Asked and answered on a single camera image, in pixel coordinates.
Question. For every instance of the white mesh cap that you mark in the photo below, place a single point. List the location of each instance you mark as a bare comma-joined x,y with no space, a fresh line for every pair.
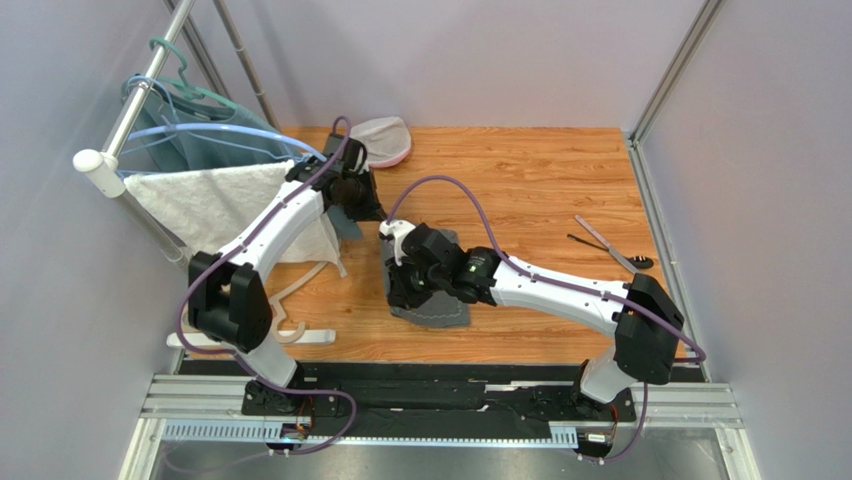
388,141

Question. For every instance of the white clothes rack base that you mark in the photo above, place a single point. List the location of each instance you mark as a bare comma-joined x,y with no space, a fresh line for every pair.
284,337

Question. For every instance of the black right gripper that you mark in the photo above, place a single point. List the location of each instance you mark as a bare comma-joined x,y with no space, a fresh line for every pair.
402,284

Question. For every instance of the aluminium frame rail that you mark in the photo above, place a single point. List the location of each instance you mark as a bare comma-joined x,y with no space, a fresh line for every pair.
190,408

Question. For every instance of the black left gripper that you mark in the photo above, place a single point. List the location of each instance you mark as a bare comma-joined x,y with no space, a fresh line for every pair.
371,209

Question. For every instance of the light blue hanger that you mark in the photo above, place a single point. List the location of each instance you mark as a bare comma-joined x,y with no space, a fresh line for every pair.
186,135

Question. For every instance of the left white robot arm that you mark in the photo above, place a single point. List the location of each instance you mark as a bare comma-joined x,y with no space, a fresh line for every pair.
226,299

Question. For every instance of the teal shirt on hanger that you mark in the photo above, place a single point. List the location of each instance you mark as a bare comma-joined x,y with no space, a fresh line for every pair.
217,166

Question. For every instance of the green hanger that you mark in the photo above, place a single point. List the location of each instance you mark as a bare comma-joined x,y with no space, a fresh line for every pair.
189,90

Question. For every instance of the white towel on hanger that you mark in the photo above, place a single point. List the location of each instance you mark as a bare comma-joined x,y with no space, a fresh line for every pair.
207,209

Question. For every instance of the black mounting rail plate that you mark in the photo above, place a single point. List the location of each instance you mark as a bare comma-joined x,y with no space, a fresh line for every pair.
431,401

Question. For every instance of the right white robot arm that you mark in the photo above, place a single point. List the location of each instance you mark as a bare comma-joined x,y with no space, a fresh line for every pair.
639,316

